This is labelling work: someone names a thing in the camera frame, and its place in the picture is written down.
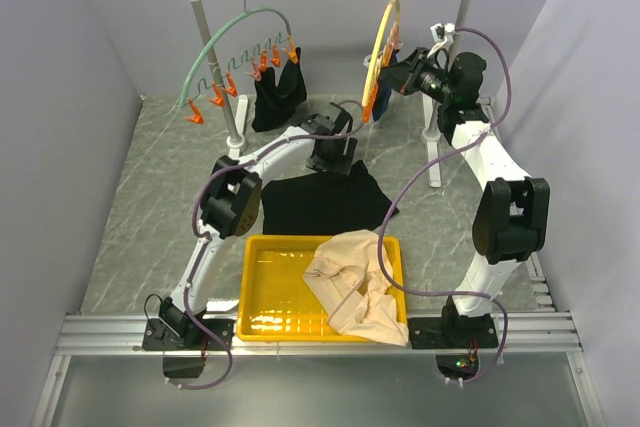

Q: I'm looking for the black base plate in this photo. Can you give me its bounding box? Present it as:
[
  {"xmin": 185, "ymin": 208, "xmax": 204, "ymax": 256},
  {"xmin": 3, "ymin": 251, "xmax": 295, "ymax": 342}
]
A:
[
  {"xmin": 408, "ymin": 315, "xmax": 499, "ymax": 350},
  {"xmin": 142, "ymin": 318, "xmax": 235, "ymax": 351}
]

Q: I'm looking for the black hanging underwear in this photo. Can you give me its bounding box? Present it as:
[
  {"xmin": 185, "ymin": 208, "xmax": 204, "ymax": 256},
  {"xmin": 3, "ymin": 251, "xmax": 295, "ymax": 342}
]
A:
[{"xmin": 251, "ymin": 59, "xmax": 307, "ymax": 133}]

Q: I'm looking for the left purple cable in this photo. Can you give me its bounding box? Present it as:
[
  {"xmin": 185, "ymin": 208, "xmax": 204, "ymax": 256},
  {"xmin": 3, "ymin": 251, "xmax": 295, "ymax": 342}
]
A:
[{"xmin": 184, "ymin": 100, "xmax": 366, "ymax": 391}]

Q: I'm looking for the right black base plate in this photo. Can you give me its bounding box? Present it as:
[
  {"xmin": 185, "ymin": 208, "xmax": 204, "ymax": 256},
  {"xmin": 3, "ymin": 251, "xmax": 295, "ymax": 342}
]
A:
[{"xmin": 408, "ymin": 315, "xmax": 499, "ymax": 350}]

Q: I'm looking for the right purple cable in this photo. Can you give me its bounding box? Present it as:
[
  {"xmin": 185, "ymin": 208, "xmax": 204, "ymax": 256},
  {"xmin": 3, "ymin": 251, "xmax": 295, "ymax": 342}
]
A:
[{"xmin": 377, "ymin": 26, "xmax": 511, "ymax": 384}]

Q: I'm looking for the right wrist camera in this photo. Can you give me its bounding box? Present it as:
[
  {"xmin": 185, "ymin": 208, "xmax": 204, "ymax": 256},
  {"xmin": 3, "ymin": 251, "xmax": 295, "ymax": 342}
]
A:
[{"xmin": 430, "ymin": 23, "xmax": 456, "ymax": 51}]

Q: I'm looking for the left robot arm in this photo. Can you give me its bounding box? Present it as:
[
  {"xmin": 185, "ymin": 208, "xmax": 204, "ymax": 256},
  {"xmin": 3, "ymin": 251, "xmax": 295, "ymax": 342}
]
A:
[{"xmin": 157, "ymin": 102, "xmax": 360, "ymax": 350}]

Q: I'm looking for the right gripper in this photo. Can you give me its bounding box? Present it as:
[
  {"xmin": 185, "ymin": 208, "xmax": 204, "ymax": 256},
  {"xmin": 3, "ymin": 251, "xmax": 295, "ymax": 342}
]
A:
[{"xmin": 374, "ymin": 49, "xmax": 455, "ymax": 106}]

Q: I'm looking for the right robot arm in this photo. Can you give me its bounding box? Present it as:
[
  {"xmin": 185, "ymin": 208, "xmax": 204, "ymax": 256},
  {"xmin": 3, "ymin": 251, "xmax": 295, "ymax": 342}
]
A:
[{"xmin": 379, "ymin": 48, "xmax": 550, "ymax": 349}]

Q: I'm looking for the navy white hanging underwear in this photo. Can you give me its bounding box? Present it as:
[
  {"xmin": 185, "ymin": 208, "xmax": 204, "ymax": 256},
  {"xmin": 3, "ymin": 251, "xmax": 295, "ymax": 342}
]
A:
[{"xmin": 363, "ymin": 49, "xmax": 400, "ymax": 122}]

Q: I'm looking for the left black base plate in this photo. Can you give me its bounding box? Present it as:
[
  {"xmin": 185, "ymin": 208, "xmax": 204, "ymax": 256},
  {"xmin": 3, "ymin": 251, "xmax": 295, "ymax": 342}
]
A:
[{"xmin": 142, "ymin": 318, "xmax": 235, "ymax": 351}]

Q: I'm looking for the purple cable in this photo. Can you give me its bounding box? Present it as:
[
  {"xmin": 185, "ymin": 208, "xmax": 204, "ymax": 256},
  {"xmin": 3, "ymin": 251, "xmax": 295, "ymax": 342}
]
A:
[
  {"xmin": 377, "ymin": 26, "xmax": 511, "ymax": 384},
  {"xmin": 184, "ymin": 100, "xmax": 366, "ymax": 391}
]

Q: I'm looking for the beige cloth underwear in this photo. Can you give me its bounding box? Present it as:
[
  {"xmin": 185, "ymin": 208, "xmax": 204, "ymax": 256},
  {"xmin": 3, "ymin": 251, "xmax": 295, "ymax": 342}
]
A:
[{"xmin": 303, "ymin": 230, "xmax": 409, "ymax": 346}]

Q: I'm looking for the yellow plastic tray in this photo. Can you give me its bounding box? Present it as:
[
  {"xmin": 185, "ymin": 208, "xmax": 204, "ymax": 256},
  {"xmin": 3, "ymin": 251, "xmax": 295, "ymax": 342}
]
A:
[{"xmin": 237, "ymin": 235, "xmax": 408, "ymax": 343}]

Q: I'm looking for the green clip hanger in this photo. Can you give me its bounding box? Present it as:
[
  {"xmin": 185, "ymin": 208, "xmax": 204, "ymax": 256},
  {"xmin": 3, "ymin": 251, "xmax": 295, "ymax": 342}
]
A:
[{"xmin": 178, "ymin": 0, "xmax": 294, "ymax": 108}]

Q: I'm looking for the yellow clip hanger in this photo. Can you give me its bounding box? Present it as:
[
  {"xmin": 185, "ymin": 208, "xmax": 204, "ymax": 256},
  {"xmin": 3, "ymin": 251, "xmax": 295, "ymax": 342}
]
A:
[{"xmin": 362, "ymin": 0, "xmax": 401, "ymax": 123}]

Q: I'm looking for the black underwear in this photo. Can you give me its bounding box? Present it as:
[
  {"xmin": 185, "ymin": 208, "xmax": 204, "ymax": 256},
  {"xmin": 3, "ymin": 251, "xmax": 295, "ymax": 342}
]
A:
[
  {"xmin": 261, "ymin": 160, "xmax": 391, "ymax": 236},
  {"xmin": 251, "ymin": 59, "xmax": 307, "ymax": 133}
]

